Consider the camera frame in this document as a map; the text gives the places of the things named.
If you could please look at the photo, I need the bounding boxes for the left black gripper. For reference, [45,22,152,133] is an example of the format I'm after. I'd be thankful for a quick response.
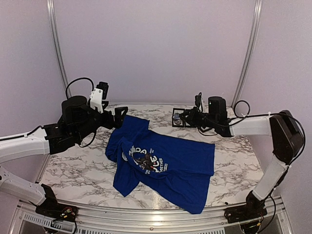
[75,112,128,143]

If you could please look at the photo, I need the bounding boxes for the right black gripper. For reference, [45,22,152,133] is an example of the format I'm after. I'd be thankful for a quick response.
[179,106,217,129]

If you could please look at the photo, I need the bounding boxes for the dark blue round brooch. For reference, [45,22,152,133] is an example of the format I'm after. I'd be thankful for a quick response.
[172,113,181,124]

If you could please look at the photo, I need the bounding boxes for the blue printed t-shirt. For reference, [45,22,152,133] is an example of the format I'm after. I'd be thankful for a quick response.
[105,115,215,214]

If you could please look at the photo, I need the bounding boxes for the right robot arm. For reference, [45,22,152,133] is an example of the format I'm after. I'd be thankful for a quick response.
[179,96,306,218]

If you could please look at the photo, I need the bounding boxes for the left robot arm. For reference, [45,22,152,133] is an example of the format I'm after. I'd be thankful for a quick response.
[0,96,128,217]

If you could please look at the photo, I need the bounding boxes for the black wire frame cube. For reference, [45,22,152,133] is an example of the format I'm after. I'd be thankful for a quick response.
[172,108,185,128]

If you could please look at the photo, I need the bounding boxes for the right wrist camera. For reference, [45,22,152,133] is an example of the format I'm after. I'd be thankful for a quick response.
[195,92,203,112]

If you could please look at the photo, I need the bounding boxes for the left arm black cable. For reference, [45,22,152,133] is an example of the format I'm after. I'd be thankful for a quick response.
[65,77,98,148]

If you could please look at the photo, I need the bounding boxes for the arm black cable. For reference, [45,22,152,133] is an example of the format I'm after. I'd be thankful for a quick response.
[65,77,98,148]
[197,99,307,232]

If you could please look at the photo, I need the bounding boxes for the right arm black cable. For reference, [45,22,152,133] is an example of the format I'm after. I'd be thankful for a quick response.
[197,99,307,232]

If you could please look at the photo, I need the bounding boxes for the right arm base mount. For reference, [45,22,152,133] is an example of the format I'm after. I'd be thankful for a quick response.
[224,191,268,223]

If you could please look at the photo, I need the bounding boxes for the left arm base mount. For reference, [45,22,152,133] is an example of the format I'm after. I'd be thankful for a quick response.
[35,184,78,222]

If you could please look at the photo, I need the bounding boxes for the left aluminium corner post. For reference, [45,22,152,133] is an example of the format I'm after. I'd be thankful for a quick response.
[46,0,69,90]

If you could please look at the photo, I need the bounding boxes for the aluminium corner post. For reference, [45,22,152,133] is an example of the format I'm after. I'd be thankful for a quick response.
[231,0,263,107]
[46,0,69,90]

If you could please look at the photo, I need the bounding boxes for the right aluminium corner post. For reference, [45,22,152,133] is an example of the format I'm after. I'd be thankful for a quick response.
[231,0,263,107]

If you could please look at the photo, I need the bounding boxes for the aluminium front rail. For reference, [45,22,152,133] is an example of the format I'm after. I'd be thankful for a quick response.
[9,196,293,234]

